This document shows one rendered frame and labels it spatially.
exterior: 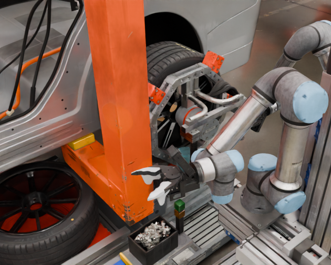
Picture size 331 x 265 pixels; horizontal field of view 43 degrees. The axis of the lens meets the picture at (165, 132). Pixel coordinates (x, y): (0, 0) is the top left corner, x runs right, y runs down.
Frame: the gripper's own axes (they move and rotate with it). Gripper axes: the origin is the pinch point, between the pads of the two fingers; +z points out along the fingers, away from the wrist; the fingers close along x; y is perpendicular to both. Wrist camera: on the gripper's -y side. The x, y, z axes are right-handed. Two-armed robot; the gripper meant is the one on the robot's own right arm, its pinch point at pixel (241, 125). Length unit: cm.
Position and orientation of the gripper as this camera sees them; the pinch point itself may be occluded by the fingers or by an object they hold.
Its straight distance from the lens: 225.2
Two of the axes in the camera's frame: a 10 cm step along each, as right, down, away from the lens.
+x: 6.3, 4.4, -6.4
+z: -7.7, 3.8, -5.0
